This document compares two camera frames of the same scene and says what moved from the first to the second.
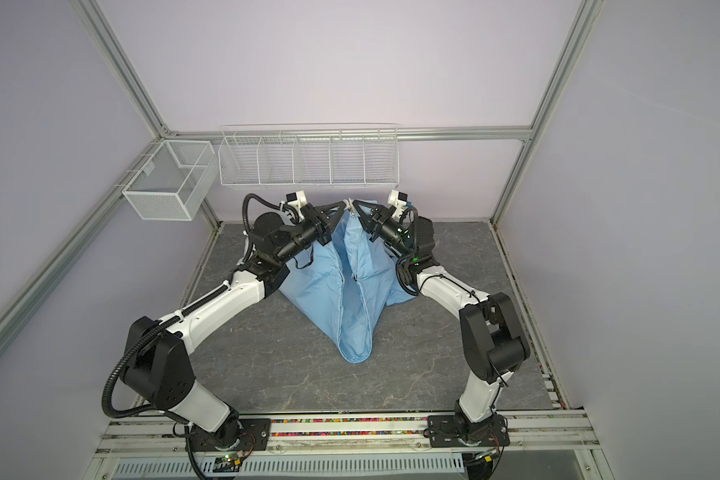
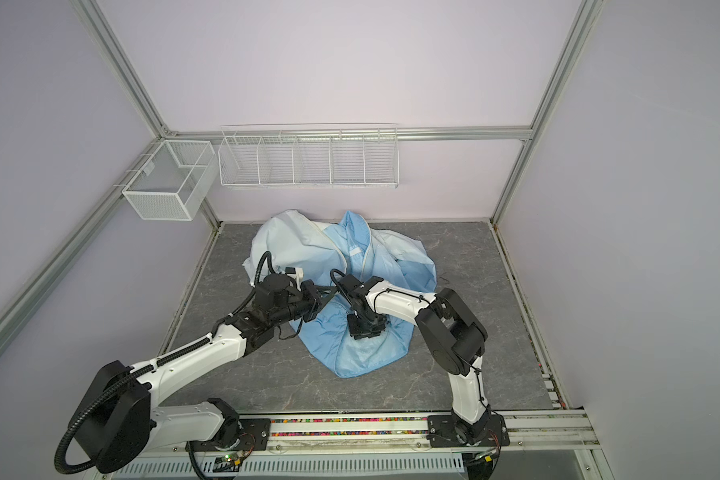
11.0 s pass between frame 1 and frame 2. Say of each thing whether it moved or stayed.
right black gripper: moved
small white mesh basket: stayed
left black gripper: moved
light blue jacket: moved
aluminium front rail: stayed
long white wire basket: stayed
